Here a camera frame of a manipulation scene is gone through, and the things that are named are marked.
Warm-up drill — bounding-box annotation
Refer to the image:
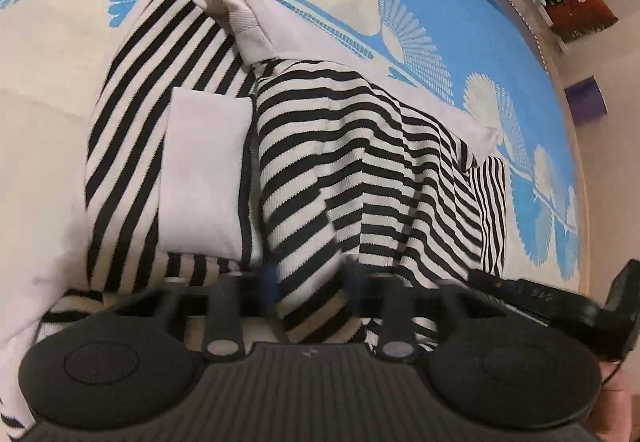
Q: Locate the black white striped garment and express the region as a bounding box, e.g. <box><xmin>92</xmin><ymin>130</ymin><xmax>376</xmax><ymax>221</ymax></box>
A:
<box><xmin>1</xmin><ymin>0</ymin><xmax>506</xmax><ymax>441</ymax></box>

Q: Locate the person's right hand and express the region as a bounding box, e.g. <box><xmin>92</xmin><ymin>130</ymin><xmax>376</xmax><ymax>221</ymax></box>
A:
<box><xmin>587</xmin><ymin>361</ymin><xmax>634</xmax><ymax>442</ymax></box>

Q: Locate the purple box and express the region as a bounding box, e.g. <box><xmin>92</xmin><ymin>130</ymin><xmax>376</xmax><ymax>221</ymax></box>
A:
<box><xmin>565</xmin><ymin>76</ymin><xmax>608</xmax><ymax>125</ymax></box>

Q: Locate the dark red bag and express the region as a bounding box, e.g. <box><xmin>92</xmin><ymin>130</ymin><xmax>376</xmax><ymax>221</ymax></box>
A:
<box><xmin>547</xmin><ymin>0</ymin><xmax>618</xmax><ymax>43</ymax></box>

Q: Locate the blue white patterned bedsheet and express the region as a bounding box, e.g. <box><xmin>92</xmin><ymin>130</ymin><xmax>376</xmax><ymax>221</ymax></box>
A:
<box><xmin>1</xmin><ymin>0</ymin><xmax>582</xmax><ymax>321</ymax></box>

